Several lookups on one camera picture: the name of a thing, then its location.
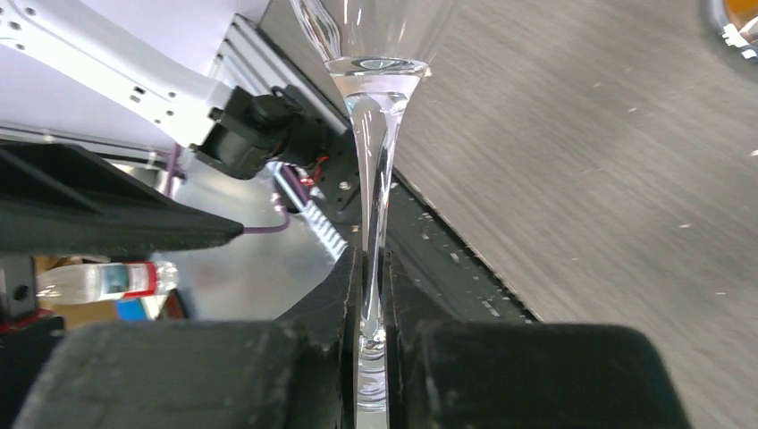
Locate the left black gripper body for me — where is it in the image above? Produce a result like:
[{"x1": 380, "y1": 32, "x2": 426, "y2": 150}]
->
[{"x1": 1, "y1": 256, "x2": 64, "y2": 428}]

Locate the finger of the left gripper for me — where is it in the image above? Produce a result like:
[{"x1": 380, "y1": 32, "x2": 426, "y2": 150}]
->
[{"x1": 1, "y1": 140, "x2": 243, "y2": 256}]

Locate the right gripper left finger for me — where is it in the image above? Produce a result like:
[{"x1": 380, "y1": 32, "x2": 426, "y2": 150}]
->
[{"x1": 14, "y1": 249, "x2": 361, "y2": 428}]

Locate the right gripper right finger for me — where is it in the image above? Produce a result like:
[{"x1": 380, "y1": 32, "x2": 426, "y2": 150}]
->
[{"x1": 383, "y1": 254, "x2": 690, "y2": 428}]

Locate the clear champagne flute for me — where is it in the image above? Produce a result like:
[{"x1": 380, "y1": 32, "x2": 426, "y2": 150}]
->
[{"x1": 291, "y1": 0, "x2": 456, "y2": 428}]

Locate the chrome wine glass rack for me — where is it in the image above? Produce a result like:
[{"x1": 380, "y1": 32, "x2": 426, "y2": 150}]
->
[{"x1": 701, "y1": 0, "x2": 757, "y2": 67}]

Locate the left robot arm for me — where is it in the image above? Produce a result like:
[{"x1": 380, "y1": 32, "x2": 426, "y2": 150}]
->
[{"x1": 1, "y1": 1, "x2": 343, "y2": 428}]

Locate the clear plastic water bottle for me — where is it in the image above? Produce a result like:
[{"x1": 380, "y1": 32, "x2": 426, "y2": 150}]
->
[{"x1": 37, "y1": 261, "x2": 179, "y2": 305}]

